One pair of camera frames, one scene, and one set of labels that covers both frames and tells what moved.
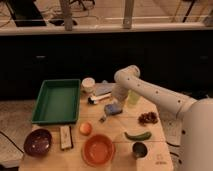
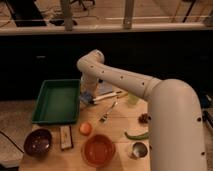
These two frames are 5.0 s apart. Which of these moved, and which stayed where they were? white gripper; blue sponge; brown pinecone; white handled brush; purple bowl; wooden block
Moved: white gripper; blue sponge
Stayed: wooden block; white handled brush; purple bowl; brown pinecone
